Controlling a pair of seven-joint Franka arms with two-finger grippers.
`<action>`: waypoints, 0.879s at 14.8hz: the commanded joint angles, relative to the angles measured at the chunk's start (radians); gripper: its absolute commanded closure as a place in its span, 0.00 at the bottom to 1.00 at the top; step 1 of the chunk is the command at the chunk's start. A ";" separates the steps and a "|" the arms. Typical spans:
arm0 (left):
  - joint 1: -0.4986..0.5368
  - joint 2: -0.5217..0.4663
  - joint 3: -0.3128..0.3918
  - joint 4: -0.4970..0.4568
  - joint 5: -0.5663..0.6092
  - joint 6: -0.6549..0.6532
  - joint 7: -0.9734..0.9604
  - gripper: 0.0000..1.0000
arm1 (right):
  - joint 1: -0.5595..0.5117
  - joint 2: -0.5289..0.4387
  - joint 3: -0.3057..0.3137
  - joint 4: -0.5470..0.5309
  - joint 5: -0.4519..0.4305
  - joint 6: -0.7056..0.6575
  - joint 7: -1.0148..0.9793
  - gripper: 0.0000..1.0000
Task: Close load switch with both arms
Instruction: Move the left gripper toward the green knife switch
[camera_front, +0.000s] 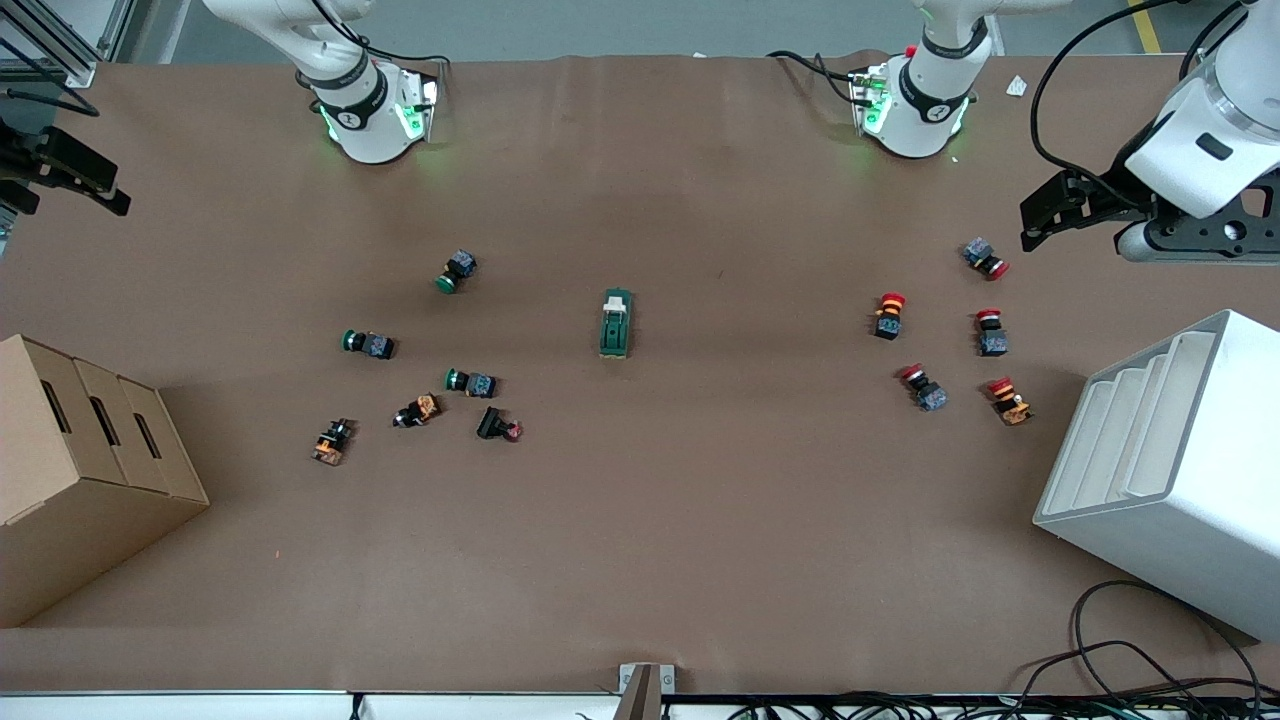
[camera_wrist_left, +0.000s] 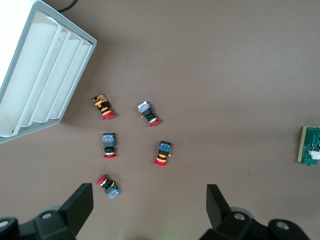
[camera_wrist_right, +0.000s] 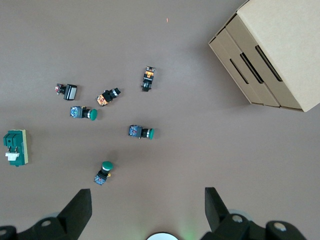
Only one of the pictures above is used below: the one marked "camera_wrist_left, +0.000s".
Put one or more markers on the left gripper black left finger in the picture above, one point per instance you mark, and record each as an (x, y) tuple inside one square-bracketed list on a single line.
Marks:
[(50, 225)]

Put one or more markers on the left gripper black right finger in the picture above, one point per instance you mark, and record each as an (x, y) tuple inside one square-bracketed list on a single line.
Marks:
[(232, 225)]

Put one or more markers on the green load switch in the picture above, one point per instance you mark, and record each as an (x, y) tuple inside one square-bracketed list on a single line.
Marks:
[(311, 142)]

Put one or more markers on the red button blue body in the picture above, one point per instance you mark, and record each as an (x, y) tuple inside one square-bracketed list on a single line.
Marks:
[(109, 145), (147, 112), (110, 188)]

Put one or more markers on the red button orange striped collar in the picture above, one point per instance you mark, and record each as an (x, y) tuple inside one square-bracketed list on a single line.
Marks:
[(162, 152)]

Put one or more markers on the red button orange clear body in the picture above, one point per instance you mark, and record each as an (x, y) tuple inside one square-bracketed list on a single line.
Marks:
[(105, 110)]

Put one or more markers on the white slotted plastic bin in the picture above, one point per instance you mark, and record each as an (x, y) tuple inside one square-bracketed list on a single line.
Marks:
[(37, 75)]

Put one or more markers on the brown paper table cover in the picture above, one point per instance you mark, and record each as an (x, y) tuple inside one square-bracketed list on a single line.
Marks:
[(200, 75)]

